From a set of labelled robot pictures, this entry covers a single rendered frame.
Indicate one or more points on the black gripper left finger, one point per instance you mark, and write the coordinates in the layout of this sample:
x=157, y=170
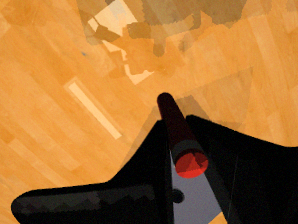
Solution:
x=140, y=193

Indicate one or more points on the grey flat panel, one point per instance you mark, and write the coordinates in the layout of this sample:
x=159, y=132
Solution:
x=193, y=200

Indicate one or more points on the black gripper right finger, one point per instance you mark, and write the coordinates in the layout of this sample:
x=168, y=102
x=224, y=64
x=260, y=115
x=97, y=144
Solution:
x=254, y=181

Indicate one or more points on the dark red peg with red top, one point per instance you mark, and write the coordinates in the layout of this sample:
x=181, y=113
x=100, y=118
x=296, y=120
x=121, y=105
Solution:
x=188, y=157

